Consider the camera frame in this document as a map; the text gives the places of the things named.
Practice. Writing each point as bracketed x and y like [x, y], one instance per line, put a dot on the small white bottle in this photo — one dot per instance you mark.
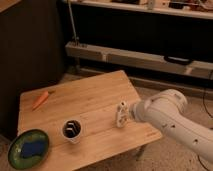
[121, 114]

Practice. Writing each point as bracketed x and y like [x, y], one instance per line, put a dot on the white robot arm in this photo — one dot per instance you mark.
[165, 111]

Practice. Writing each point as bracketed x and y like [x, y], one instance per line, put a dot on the metal pole stand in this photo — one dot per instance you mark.
[75, 37]

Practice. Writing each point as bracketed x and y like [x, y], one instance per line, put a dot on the white cup with dark contents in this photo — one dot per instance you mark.
[72, 131]

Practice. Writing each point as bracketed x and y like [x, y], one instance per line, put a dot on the orange carrot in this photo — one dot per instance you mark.
[41, 99]

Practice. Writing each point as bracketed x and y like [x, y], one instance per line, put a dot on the black object on shelf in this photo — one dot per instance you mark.
[178, 60]

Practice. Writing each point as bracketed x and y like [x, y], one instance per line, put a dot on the wooden shelf unit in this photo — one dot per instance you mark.
[140, 37]

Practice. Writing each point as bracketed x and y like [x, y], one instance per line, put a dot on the blue sponge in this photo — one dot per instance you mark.
[30, 149]

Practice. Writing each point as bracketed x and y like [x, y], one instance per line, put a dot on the green plate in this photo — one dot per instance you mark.
[14, 158]

